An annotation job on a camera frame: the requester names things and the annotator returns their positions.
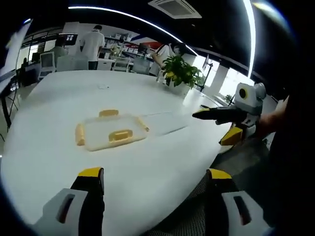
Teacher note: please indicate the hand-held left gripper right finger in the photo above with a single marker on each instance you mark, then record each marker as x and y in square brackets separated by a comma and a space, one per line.
[236, 211]

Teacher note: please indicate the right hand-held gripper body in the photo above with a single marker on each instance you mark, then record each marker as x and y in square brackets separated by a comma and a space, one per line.
[251, 100]

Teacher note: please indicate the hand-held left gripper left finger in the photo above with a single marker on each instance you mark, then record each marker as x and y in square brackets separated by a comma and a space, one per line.
[71, 211]

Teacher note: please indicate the clear plastic box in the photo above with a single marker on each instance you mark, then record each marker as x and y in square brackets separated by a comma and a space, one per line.
[110, 124]

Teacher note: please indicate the person's right hand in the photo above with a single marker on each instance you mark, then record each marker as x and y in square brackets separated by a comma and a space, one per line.
[270, 121]

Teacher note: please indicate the small green plant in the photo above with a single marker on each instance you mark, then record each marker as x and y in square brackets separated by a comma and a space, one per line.
[229, 98]

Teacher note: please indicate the monitor on black stand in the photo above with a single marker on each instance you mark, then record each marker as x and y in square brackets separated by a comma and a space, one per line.
[208, 65]

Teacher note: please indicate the green potted plant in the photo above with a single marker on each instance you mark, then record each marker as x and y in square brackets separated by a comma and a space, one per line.
[180, 70]

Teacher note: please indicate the curved ceiling light strip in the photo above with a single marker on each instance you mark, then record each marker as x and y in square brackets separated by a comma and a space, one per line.
[128, 16]
[251, 37]

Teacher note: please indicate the white chair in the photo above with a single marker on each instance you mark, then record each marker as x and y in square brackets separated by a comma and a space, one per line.
[47, 62]
[121, 64]

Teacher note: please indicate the ceiling air vent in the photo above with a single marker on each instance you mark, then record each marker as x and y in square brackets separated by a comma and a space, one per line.
[176, 8]

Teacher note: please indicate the dark computer monitor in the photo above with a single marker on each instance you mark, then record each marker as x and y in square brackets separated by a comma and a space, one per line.
[68, 39]

